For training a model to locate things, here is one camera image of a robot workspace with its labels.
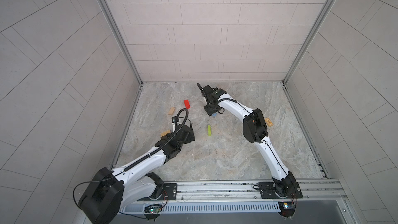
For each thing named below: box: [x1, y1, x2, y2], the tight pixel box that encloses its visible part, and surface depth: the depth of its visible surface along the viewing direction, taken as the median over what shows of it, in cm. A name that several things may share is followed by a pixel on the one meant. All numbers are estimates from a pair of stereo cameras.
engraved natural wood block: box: [264, 117, 274, 127], surface depth 96 cm
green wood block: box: [207, 124, 212, 137], surface depth 91 cm
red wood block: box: [183, 99, 191, 109], surface depth 104 cm
